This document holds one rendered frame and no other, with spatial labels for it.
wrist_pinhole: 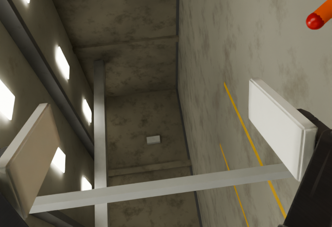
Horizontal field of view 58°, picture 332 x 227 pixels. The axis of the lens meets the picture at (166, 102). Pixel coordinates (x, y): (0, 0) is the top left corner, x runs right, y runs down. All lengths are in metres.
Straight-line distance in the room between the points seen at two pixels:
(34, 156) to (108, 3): 12.32
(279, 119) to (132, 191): 3.26
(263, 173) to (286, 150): 3.40
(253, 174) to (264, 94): 3.36
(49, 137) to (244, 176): 3.34
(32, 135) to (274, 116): 0.13
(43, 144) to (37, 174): 0.02
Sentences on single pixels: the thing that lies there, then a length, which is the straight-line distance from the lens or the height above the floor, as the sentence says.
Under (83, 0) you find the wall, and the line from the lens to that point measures 12.40.
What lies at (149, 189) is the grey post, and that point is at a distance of 3.38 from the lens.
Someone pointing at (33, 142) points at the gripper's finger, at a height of 1.64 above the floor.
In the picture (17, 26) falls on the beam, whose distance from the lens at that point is 8.13.
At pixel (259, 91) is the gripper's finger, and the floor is 1.51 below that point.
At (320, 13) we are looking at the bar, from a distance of 0.45.
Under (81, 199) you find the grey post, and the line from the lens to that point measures 3.49.
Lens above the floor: 1.58
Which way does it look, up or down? 3 degrees down
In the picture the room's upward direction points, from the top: 97 degrees counter-clockwise
